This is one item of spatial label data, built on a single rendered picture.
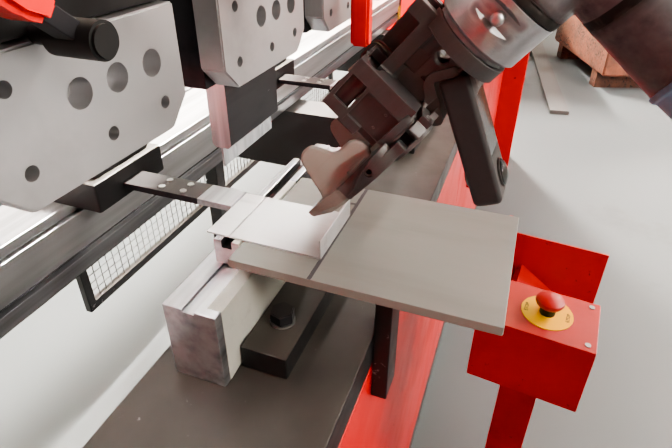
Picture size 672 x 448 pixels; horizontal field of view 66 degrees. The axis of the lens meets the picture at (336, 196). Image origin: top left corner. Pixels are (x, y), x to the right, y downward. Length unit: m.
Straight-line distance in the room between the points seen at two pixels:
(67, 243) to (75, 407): 1.14
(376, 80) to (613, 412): 1.53
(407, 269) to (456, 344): 1.35
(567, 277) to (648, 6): 0.64
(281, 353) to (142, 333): 1.42
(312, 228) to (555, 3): 0.31
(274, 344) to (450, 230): 0.22
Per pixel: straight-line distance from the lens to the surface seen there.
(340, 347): 0.60
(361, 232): 0.55
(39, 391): 1.91
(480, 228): 0.58
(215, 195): 0.62
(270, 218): 0.57
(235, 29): 0.42
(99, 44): 0.25
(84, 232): 0.73
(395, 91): 0.42
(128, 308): 2.07
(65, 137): 0.30
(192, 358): 0.57
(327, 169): 0.46
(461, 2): 0.40
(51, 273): 0.72
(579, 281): 0.97
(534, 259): 0.96
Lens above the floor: 1.31
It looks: 31 degrees down
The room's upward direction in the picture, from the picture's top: straight up
